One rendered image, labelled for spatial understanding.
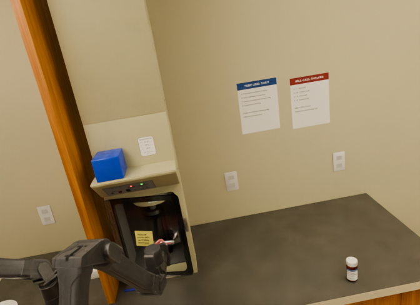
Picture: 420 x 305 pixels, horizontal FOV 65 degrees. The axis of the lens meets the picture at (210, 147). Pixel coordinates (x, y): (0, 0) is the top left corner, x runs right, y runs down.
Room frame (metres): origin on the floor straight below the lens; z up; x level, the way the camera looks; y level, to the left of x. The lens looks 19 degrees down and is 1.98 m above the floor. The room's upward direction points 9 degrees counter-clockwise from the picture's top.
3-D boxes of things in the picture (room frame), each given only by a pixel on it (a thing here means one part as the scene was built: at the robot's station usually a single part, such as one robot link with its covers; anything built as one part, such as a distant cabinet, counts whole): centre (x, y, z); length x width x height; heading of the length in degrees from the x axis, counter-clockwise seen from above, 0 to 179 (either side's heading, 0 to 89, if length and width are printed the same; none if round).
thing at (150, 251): (0.96, 0.26, 1.24); 0.12 x 0.09 x 0.11; 167
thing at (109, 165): (1.19, 0.39, 1.55); 0.10 x 0.10 x 0.09; 3
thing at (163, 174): (1.20, 0.30, 1.46); 0.32 x 0.11 x 0.10; 93
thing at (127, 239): (1.21, 0.31, 1.19); 0.30 x 0.01 x 0.40; 81
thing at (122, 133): (1.38, 0.31, 1.32); 0.32 x 0.25 x 0.77; 93
